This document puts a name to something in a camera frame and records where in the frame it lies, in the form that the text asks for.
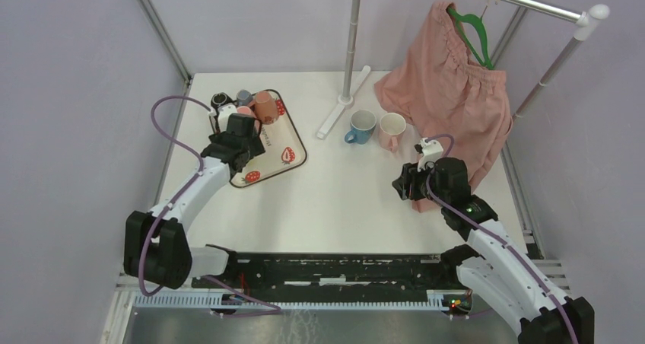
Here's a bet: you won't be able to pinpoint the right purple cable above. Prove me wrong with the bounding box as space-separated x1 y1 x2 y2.
425 133 580 344

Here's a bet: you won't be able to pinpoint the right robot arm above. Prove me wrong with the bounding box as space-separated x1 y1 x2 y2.
392 157 596 343

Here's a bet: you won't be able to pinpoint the salmon pink mug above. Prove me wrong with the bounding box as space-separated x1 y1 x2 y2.
237 106 256 118

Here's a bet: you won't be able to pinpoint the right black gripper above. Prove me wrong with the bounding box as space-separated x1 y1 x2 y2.
392 157 450 208

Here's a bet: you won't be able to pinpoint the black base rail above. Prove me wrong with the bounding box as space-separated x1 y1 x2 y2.
218 250 466 304

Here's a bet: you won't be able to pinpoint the pink shorts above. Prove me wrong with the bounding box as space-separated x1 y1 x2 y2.
374 0 513 190

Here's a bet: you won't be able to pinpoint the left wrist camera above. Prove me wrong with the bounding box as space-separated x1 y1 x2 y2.
215 104 237 132

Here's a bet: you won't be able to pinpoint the strawberry pattern tray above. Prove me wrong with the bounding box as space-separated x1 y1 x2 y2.
209 90 307 188

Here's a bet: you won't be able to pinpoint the light pink mug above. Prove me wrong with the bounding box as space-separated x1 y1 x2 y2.
377 113 407 153

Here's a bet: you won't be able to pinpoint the green hanger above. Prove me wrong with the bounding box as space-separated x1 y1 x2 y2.
446 6 495 71

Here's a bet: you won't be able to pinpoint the metal clothes rack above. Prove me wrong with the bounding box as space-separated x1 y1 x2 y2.
316 0 610 139

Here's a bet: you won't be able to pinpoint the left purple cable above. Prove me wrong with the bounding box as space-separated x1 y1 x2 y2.
137 95 283 318

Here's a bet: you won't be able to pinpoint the grey-blue mug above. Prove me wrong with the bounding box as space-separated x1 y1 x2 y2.
236 89 253 107

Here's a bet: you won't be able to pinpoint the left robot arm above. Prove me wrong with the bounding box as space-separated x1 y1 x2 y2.
123 113 265 289

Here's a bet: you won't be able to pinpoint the blue mug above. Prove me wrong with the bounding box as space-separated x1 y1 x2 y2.
344 110 377 145

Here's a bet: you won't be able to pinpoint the terracotta mug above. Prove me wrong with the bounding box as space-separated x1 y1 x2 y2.
254 91 278 125

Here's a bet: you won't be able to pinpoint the black mug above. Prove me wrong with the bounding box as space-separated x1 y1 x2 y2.
210 92 235 110

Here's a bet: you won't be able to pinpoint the purple cable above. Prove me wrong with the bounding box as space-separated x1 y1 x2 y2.
425 133 580 344
137 95 283 318

